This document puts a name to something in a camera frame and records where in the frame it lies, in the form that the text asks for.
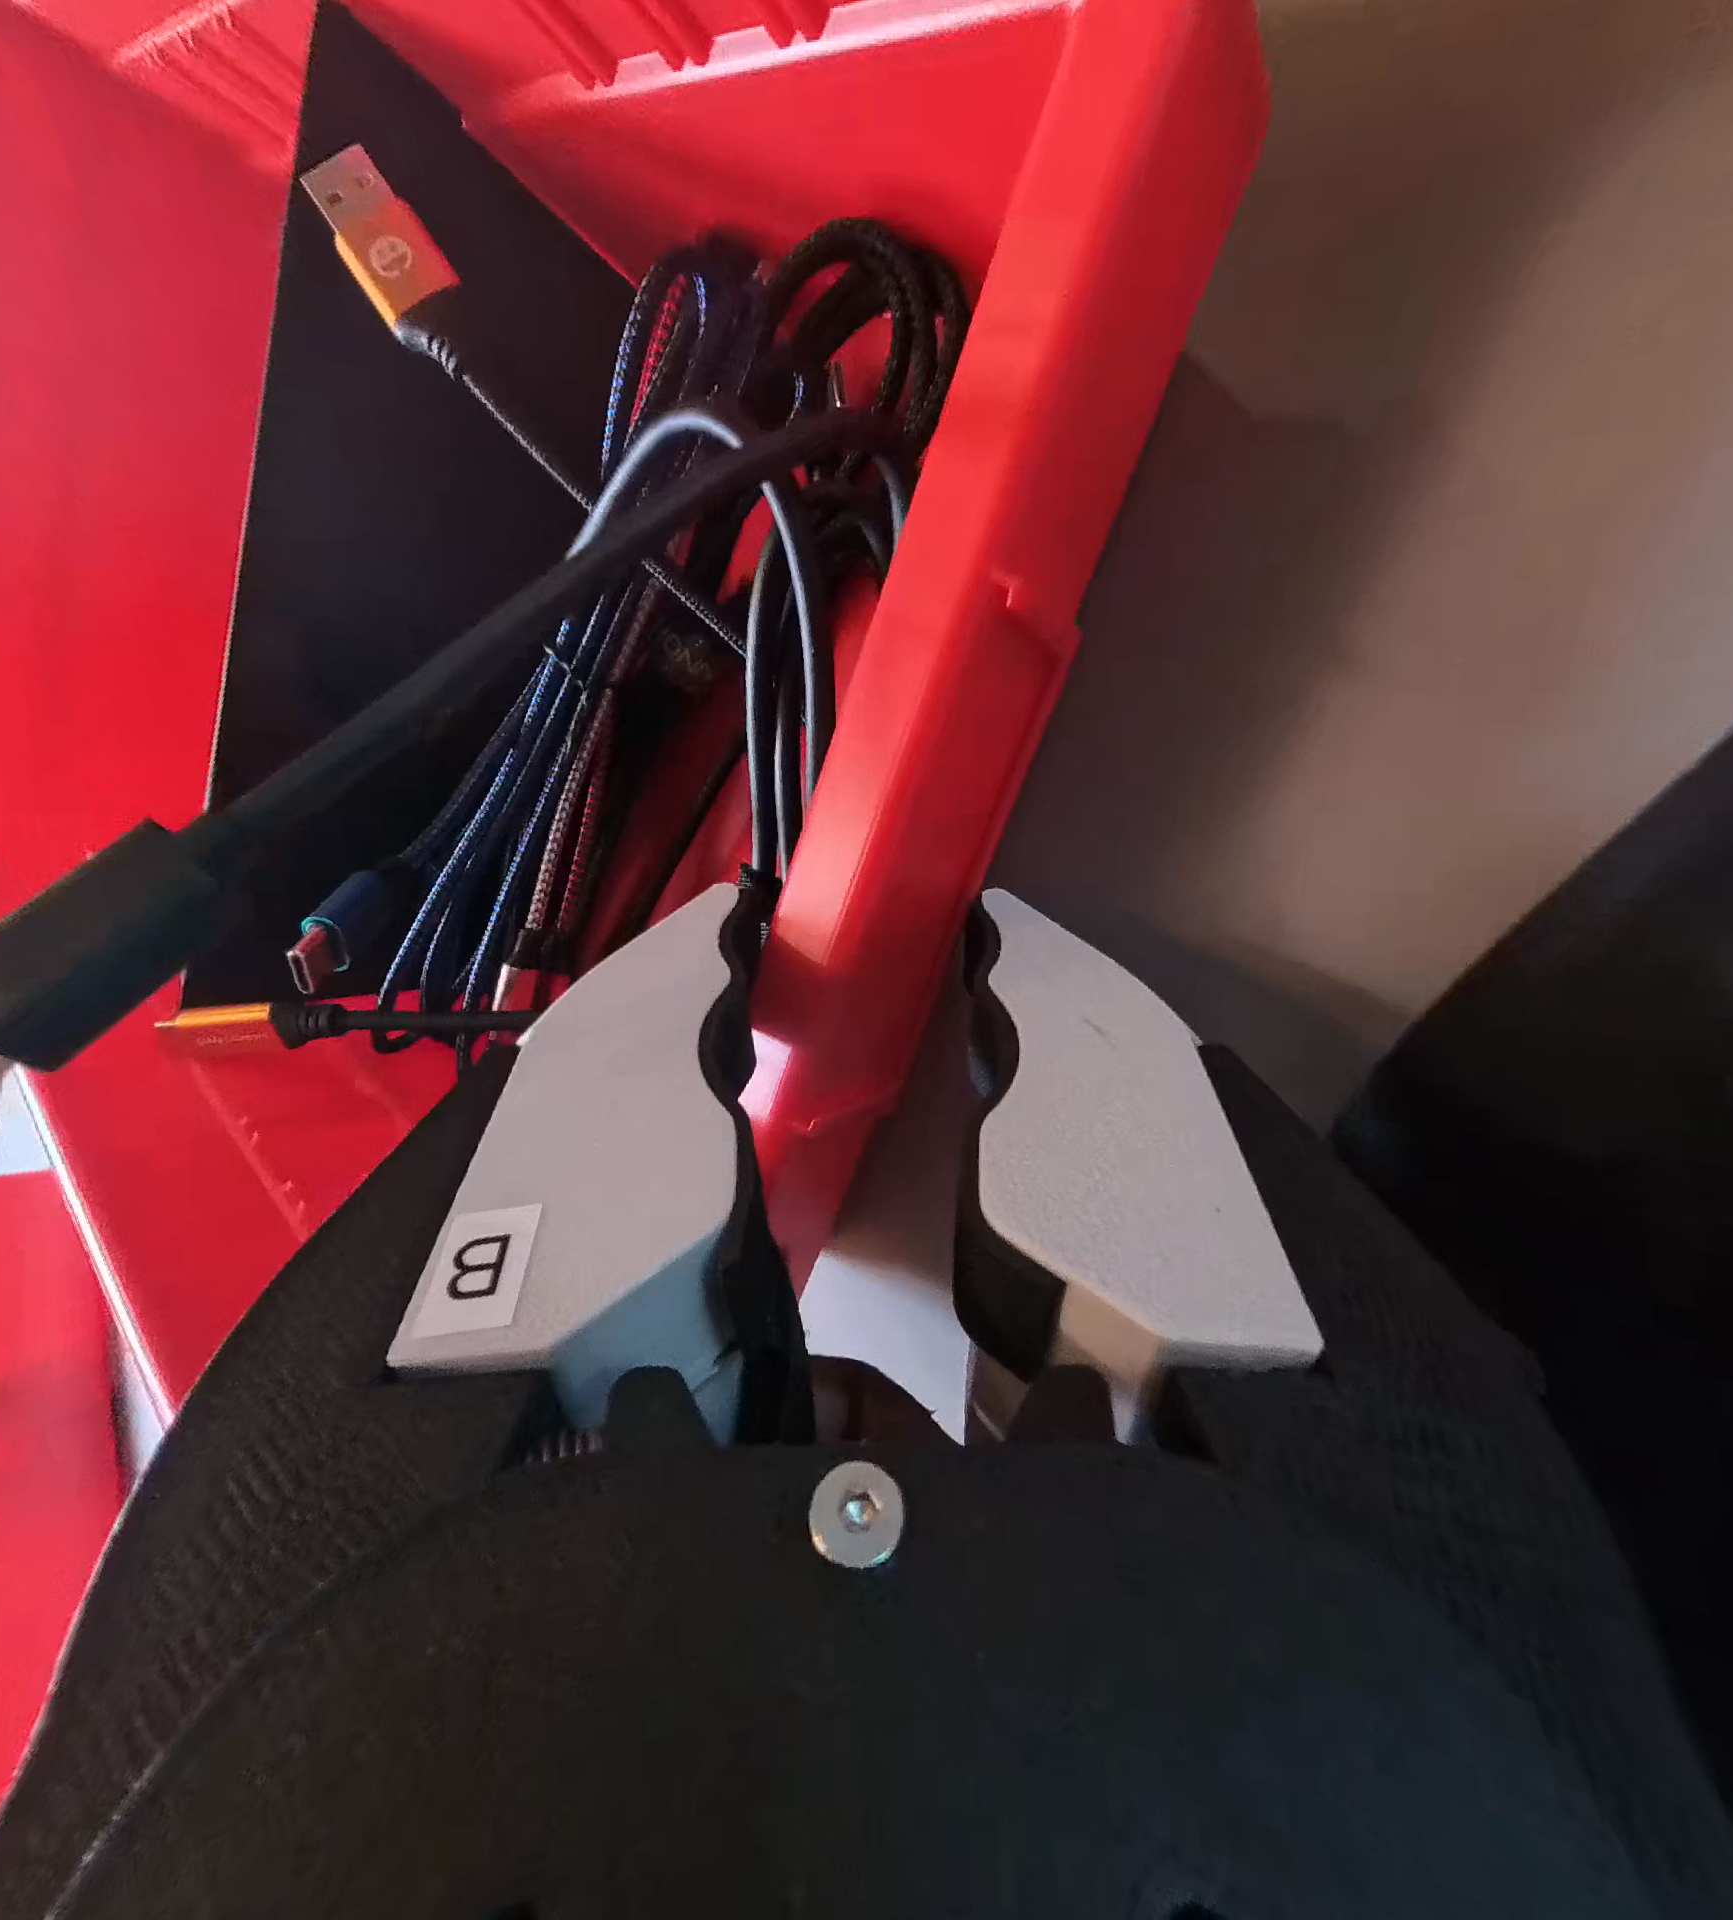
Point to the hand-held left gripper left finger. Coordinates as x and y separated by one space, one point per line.
610 1171

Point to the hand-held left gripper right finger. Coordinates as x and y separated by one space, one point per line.
1121 1171

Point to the black mesh pad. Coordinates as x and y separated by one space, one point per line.
1631 1201

